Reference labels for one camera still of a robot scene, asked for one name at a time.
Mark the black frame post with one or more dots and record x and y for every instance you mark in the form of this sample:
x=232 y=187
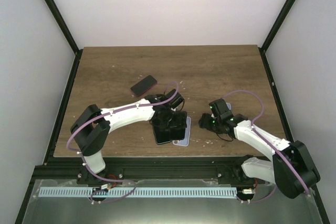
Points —
x=62 y=25
x=286 y=8

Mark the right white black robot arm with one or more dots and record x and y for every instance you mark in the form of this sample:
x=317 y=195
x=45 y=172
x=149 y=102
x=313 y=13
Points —
x=289 y=165

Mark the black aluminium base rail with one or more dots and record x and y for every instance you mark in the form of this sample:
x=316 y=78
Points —
x=225 y=169

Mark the left black frame post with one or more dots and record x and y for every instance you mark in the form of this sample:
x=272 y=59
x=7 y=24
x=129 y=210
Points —
x=62 y=25

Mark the light blue slotted cable duct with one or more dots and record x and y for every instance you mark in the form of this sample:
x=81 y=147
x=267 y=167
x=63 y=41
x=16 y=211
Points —
x=141 y=192

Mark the grey metal sheet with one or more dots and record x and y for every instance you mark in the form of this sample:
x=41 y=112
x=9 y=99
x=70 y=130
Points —
x=268 y=206

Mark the lilac phone case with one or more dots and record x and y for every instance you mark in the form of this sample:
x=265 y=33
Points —
x=185 y=141

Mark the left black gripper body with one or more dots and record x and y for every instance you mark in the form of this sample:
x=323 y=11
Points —
x=169 y=120

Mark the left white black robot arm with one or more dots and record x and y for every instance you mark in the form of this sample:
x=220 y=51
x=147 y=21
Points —
x=92 y=128

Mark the right black frame post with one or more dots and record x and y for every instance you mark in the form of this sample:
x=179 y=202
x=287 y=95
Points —
x=286 y=8

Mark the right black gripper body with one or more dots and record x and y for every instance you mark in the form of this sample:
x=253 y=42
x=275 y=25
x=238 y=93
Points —
x=212 y=126

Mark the black phone with red edge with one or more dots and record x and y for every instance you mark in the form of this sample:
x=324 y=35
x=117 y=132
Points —
x=143 y=85

